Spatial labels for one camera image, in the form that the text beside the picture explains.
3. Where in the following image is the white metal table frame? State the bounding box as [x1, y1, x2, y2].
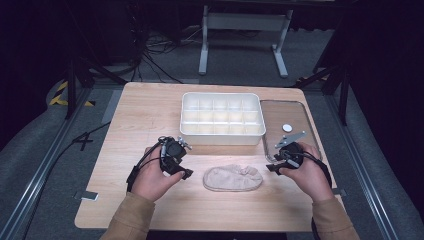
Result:
[197, 4, 295, 79]

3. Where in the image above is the person's right hand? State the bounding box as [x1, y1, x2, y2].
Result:
[279, 142, 335, 203]

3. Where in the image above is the person's left hand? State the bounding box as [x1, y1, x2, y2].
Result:
[131, 146, 186, 203]

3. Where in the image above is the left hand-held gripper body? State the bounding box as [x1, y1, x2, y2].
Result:
[159, 135, 194, 175]

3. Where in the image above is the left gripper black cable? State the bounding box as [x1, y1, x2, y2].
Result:
[125, 137, 168, 194]

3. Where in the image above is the thin black floor cable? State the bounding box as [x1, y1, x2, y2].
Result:
[19, 121, 112, 240]

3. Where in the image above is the clear plastic lid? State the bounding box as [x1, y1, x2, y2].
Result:
[259, 99, 322, 164]

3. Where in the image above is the beige sock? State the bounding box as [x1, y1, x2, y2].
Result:
[202, 163, 264, 193]

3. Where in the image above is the yellow black hazard tape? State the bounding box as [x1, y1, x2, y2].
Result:
[48, 80, 96, 108]

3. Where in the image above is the black metal stand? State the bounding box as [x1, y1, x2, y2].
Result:
[294, 61, 352, 127]
[64, 54, 128, 120]

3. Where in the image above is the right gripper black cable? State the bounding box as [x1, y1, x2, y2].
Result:
[299, 150, 334, 240]

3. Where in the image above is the white divided storage box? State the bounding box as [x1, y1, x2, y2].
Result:
[179, 91, 267, 147]

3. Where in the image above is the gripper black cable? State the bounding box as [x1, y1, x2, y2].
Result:
[299, 150, 334, 240]
[125, 137, 168, 194]

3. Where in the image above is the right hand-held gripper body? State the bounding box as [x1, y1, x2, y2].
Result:
[273, 130, 307, 168]

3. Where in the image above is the aluminium floor rail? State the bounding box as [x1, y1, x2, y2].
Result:
[0, 87, 94, 240]
[324, 94, 402, 240]

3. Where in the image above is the bundle of black floor cables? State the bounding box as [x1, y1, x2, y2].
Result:
[128, 23, 201, 84]

